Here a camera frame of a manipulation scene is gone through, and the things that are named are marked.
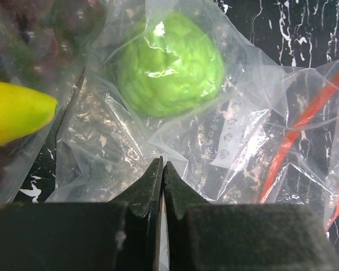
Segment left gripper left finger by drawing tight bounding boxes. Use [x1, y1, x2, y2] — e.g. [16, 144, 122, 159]
[0, 158, 163, 270]

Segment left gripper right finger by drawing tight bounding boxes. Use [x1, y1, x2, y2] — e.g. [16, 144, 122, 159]
[163, 163, 339, 270]

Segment zip bag red seal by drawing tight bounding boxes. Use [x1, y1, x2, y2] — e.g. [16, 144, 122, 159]
[48, 1, 339, 226]

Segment zip bag with grapes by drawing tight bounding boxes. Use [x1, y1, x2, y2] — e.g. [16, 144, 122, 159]
[0, 1, 107, 206]

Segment yellow fake banana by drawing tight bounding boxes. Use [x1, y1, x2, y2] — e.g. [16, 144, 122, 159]
[0, 82, 58, 146]

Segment dark purple fake grapes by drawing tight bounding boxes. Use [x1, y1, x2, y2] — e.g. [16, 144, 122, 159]
[0, 1, 106, 88]

